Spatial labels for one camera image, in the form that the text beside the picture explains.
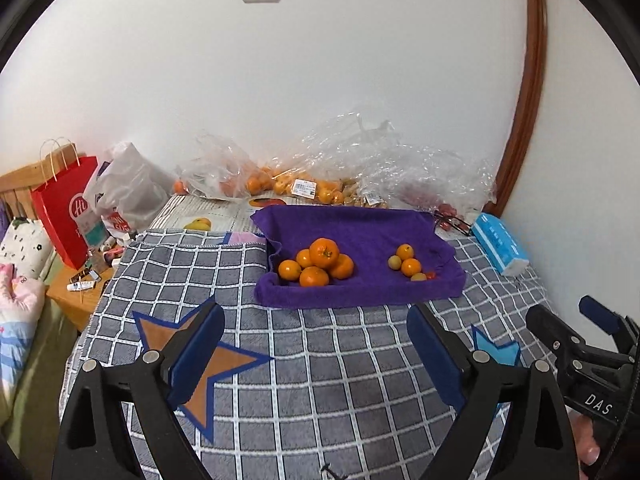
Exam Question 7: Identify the grey white plastic bag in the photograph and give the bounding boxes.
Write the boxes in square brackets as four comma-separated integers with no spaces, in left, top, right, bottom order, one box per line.
[82,142,168,246]

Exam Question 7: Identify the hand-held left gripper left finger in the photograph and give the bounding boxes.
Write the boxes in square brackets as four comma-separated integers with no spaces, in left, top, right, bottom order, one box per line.
[50,297,226,480]

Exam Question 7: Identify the grey checked blanket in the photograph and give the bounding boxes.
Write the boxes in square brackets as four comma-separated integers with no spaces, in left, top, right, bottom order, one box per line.
[59,230,576,480]

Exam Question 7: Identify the orange star sticker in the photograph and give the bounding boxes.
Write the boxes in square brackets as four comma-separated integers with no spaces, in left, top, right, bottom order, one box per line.
[132,296,275,443]

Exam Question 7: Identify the person's right hand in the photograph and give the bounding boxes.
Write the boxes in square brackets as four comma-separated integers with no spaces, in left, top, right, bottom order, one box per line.
[570,407,608,476]

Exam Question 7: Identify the blue tissue pack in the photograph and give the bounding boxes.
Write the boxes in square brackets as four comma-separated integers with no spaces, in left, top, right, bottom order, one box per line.
[471,213,531,277]

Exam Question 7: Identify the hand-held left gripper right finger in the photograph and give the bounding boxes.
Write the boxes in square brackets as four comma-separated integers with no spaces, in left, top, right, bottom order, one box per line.
[406,302,581,480]

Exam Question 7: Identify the pile of bagged mandarin oranges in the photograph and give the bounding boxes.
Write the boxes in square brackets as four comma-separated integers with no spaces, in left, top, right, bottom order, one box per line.
[172,167,358,206]

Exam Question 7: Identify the wooden headboard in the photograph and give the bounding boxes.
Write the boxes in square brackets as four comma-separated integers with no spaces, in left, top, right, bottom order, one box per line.
[0,160,51,216]

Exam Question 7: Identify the black eyeglasses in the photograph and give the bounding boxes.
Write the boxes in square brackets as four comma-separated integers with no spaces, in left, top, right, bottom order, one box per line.
[434,211,473,236]

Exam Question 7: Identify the white pillow with black print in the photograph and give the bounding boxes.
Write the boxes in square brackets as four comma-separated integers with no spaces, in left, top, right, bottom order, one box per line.
[0,217,55,281]

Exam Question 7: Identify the cluster of small bottles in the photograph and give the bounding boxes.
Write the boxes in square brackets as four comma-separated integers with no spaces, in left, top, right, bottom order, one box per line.
[85,232,131,273]

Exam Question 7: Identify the pile of bagged cherry tomatoes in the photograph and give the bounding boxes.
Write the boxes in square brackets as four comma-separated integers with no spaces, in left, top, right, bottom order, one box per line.
[400,185,458,216]

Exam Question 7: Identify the large crumpled clear plastic bag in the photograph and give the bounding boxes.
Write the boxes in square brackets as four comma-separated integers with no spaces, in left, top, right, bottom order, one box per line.
[280,110,451,201]

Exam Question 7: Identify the wooden nightstand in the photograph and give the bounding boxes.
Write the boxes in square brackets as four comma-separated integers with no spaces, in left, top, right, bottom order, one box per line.
[46,265,116,333]

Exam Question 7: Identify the green bedsheet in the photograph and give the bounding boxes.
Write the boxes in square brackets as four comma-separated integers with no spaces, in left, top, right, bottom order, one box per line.
[0,250,81,461]

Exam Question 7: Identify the purple towel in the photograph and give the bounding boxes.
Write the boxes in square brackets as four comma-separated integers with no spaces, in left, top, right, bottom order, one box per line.
[250,205,467,309]

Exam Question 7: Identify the blue star sticker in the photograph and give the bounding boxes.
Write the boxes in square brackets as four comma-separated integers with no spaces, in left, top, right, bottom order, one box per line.
[471,327,521,367]

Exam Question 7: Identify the brown wooden door frame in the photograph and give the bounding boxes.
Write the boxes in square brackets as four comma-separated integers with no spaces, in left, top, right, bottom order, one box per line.
[495,0,547,206]

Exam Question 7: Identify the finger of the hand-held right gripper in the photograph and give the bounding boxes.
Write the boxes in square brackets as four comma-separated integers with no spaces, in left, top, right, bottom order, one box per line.
[578,295,640,361]
[525,304,598,376]

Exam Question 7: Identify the printed newspaper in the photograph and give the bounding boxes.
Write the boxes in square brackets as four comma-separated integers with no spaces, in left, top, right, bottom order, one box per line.
[150,195,288,233]

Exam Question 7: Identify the red paper shopping bag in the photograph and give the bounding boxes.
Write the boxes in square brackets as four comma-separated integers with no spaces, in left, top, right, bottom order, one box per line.
[31,137,99,270]

